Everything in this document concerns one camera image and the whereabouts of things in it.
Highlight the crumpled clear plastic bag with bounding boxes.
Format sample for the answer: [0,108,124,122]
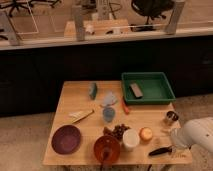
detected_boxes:
[101,92,117,107]

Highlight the orange bowl with spoon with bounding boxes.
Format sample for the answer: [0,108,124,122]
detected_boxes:
[93,135,121,165]

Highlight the red marker pen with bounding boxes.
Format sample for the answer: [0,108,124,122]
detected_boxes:
[121,97,130,114]

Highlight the green plastic tray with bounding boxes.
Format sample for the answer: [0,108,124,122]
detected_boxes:
[121,72,176,105]

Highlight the white cup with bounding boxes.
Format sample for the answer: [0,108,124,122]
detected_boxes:
[123,129,140,151]

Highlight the grey block in tray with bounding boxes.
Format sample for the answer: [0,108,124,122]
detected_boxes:
[130,83,143,98]

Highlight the black office chair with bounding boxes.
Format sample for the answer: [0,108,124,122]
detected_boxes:
[131,0,174,24]

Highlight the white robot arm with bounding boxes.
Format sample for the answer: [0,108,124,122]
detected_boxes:
[170,117,213,153]

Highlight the wooden flat spatula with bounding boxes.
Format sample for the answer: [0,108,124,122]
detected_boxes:
[69,109,94,123]

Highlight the black handled brush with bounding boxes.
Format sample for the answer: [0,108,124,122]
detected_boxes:
[148,146,172,157]

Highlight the small metal cup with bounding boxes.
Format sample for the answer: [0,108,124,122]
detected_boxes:
[166,111,179,126]

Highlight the blue glass cup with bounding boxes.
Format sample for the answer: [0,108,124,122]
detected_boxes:
[103,107,115,122]

